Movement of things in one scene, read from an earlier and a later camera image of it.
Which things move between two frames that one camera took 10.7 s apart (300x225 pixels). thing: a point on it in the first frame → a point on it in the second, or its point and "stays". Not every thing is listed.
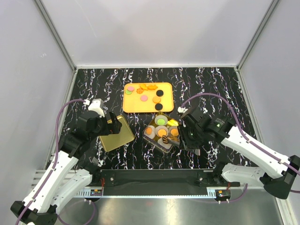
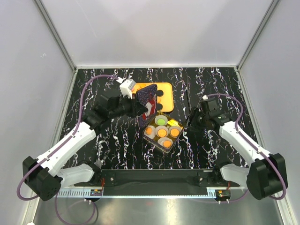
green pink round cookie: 161,122 stays
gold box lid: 112,141 → 148,97
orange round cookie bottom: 161,132 stays
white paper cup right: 173,131 stays
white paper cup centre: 161,130 stays
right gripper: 185,141 → 194,112
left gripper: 112,128 → 137,108
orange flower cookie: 149,131 stays
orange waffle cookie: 174,132 stays
